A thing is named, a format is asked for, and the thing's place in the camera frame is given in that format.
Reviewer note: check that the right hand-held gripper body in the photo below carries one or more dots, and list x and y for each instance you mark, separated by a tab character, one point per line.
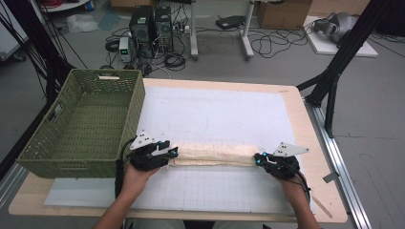
283	165

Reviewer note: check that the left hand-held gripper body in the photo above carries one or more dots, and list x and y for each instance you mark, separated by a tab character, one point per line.
144	159

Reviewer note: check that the cream patterned cloth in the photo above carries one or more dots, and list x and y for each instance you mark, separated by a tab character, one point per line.
216	154

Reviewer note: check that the person's left hand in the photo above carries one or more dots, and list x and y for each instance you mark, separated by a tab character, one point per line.
137	181

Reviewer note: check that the person's right hand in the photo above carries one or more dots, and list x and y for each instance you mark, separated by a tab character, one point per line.
294	189

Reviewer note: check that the grey tape piece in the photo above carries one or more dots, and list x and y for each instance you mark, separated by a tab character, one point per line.
331	177

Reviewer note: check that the thin wooden stick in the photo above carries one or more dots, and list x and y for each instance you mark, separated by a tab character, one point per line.
323	207

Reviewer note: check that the white foam mat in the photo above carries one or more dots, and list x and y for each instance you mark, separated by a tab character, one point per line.
216	111

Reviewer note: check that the green woven plastic basket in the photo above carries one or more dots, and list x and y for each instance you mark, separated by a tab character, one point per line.
89	127

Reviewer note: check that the white power supply unit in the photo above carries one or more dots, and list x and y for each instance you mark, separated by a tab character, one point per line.
124	49

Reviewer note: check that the black computer tower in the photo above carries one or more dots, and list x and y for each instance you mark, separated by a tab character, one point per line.
164	28
141	28

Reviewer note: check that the white desk leg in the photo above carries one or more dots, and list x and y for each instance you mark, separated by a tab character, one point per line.
247	31
193	31

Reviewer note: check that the black flat box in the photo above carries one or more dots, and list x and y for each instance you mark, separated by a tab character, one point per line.
230	22

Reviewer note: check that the white floor board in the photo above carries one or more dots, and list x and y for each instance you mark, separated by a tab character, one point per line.
359	49

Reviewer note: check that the brown cardboard box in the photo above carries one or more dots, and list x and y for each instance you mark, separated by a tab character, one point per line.
283	14

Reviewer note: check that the clear plastic bag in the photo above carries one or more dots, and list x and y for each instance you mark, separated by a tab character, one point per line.
82	23

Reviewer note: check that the grey headset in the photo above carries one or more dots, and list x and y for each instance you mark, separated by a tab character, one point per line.
337	27

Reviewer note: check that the white cabinet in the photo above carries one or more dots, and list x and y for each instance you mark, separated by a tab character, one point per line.
9	35

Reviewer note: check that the aluminium rail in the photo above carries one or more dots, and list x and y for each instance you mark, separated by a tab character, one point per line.
340	165

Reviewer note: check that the black metal frame stand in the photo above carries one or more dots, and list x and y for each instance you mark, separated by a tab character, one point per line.
41	47
344	54

